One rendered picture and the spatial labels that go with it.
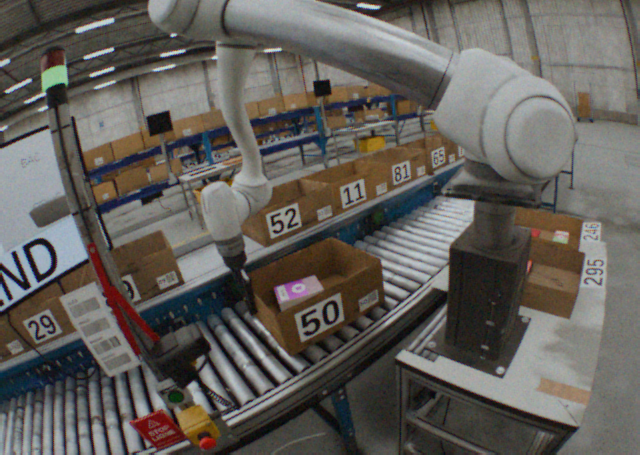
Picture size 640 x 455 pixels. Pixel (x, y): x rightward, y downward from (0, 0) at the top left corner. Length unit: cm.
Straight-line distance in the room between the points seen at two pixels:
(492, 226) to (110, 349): 83
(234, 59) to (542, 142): 63
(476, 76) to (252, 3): 35
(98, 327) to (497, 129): 70
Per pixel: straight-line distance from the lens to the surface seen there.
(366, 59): 45
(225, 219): 87
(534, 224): 161
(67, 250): 69
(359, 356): 100
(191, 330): 63
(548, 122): 40
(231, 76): 76
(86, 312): 62
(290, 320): 90
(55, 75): 58
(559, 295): 104
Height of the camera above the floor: 143
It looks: 20 degrees down
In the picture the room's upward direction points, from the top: 11 degrees counter-clockwise
